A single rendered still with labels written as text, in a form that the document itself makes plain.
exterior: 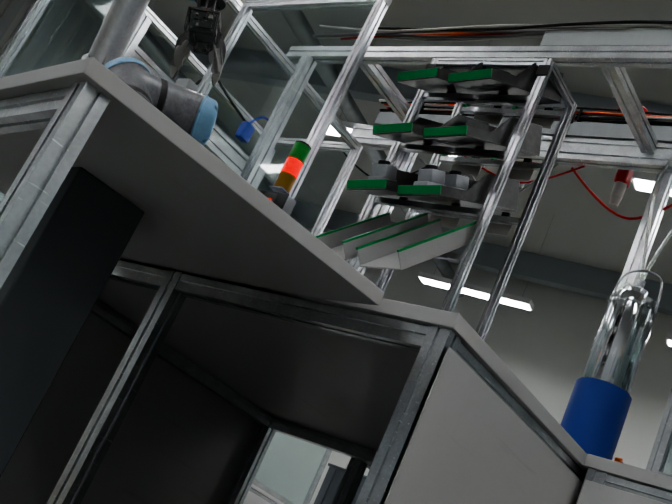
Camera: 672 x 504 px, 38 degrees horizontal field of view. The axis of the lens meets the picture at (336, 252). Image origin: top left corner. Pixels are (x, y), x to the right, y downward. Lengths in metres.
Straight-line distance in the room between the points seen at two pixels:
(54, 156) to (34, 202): 0.07
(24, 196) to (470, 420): 0.92
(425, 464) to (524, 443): 0.37
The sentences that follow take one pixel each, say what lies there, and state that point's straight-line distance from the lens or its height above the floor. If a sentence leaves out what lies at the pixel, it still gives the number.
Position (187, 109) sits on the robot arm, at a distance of 2.09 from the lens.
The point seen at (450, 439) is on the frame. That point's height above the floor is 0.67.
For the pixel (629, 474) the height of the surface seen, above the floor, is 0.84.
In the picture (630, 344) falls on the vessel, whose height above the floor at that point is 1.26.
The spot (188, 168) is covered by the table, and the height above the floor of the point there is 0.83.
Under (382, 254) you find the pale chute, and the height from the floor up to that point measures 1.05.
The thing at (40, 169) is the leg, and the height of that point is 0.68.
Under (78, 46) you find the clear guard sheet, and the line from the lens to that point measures 3.22.
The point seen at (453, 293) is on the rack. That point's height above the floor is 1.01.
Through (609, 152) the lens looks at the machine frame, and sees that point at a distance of 3.48.
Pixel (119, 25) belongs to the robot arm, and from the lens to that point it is 2.40.
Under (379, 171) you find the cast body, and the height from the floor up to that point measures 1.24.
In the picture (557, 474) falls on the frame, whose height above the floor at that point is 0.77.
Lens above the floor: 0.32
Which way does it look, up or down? 18 degrees up
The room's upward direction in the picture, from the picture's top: 25 degrees clockwise
